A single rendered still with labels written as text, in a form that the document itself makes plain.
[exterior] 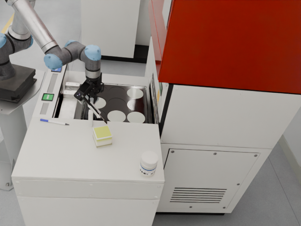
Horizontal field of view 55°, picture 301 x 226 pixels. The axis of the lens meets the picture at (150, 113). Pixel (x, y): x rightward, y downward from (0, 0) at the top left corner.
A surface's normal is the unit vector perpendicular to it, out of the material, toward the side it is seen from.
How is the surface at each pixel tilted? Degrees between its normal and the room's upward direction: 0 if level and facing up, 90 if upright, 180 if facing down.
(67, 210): 90
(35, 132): 0
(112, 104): 0
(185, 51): 90
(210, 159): 90
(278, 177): 0
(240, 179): 90
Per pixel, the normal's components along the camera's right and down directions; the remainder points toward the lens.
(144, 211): 0.06, 0.68
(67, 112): 0.15, -0.73
